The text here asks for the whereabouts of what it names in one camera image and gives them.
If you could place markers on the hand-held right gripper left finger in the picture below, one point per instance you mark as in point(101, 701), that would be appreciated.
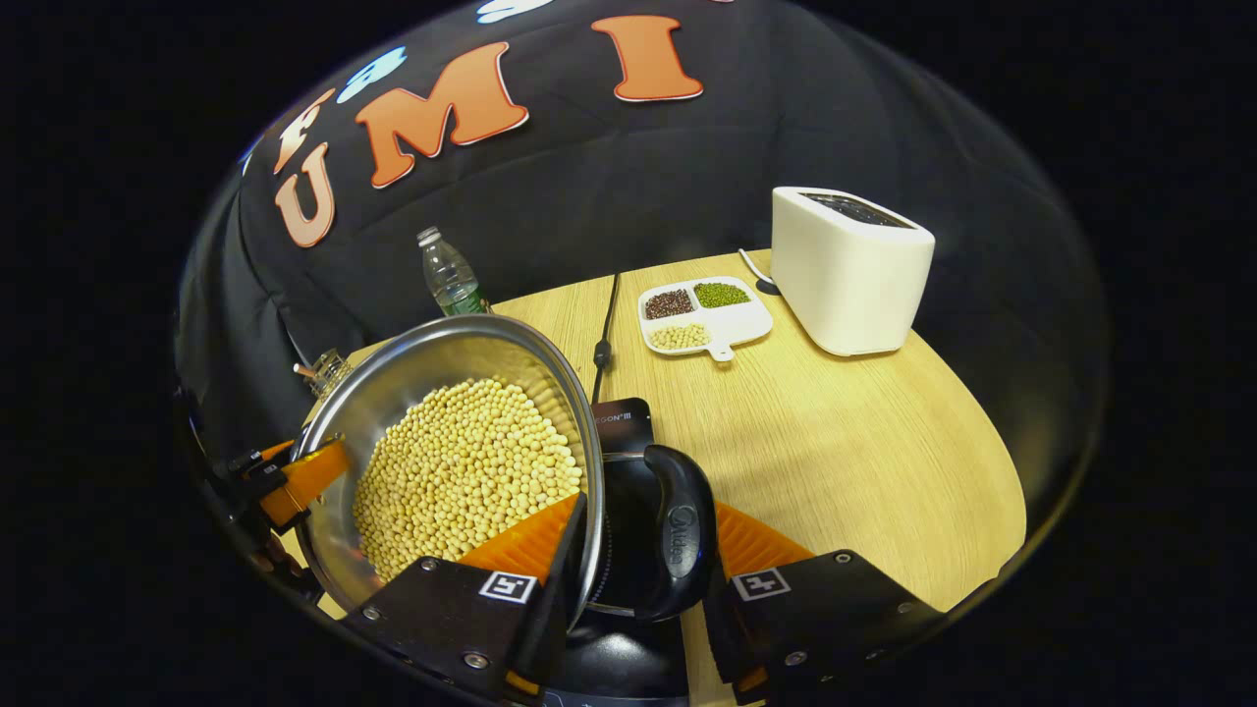
point(560, 599)

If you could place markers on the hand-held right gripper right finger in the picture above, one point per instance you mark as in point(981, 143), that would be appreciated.
point(722, 638)

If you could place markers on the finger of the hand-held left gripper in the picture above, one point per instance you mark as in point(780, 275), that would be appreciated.
point(304, 481)

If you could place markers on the clear plastic water bottle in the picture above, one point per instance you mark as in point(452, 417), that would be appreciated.
point(450, 280)

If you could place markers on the black induction cooktop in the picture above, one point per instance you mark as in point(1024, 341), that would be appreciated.
point(624, 427)

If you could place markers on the pile of red beans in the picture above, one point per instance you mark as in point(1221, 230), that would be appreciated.
point(669, 303)

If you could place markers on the black backdrop cloth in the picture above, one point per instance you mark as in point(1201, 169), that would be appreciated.
point(687, 177)

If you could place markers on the white divided plate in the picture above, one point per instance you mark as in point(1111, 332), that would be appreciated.
point(737, 322)

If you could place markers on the small pile of soybeans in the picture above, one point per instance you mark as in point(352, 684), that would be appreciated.
point(680, 337)

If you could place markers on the pile of green mung beans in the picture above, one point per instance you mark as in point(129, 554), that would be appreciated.
point(722, 295)

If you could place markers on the wooden stick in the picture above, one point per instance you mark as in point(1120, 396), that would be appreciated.
point(304, 371)

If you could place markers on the stainless steel pot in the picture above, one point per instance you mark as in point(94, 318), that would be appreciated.
point(412, 368)

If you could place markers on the white toaster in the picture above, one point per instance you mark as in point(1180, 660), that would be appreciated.
point(845, 285)

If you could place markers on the large pile of soybeans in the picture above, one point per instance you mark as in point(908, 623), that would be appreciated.
point(462, 471)

